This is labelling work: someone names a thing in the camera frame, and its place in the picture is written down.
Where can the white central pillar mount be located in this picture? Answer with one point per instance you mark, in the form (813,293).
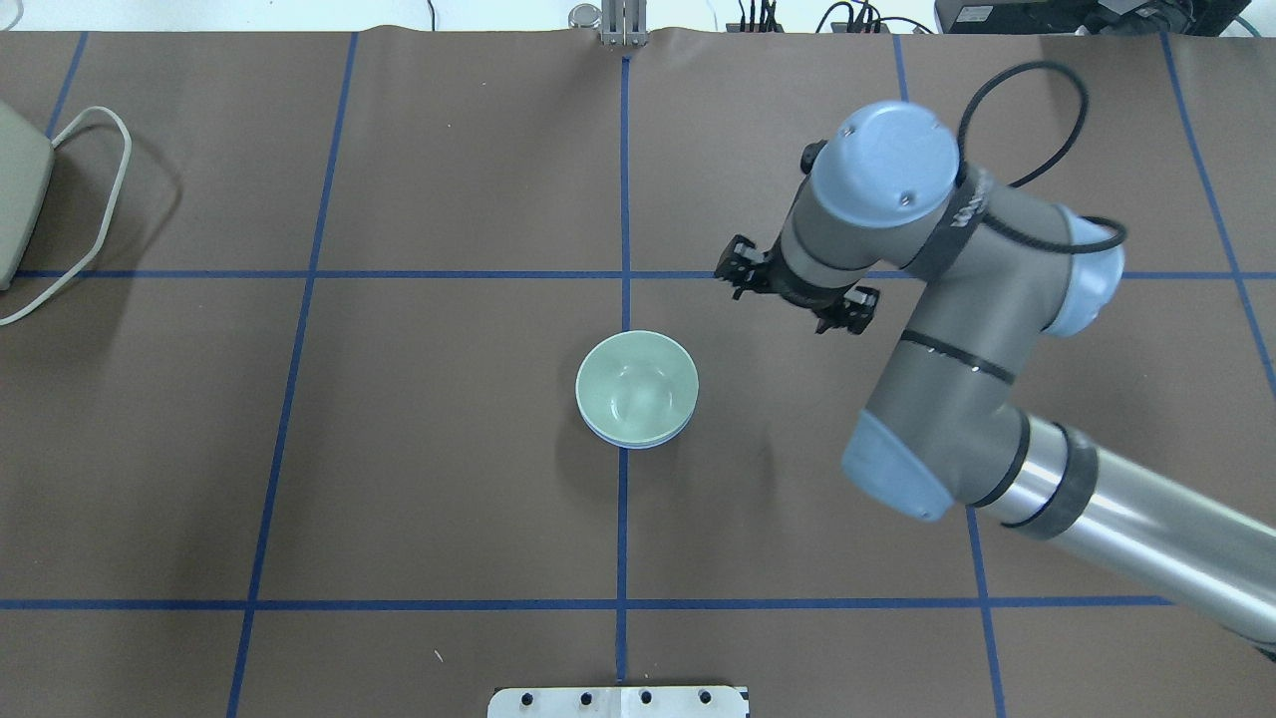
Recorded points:
(621,701)

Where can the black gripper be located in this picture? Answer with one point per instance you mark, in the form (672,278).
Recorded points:
(745,269)

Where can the aluminium frame post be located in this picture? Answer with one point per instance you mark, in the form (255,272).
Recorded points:
(623,23)

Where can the small metal cylinder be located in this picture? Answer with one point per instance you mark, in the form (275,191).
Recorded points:
(584,16)

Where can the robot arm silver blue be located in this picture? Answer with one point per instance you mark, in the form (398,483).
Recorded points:
(1000,269)

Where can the green bowl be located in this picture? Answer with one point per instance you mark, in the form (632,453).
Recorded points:
(637,377)

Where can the blue bowl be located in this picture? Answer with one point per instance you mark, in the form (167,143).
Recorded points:
(629,438)

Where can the cream chrome toaster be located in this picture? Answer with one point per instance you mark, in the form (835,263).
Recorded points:
(27,157)

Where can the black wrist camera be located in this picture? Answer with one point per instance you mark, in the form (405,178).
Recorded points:
(809,155)

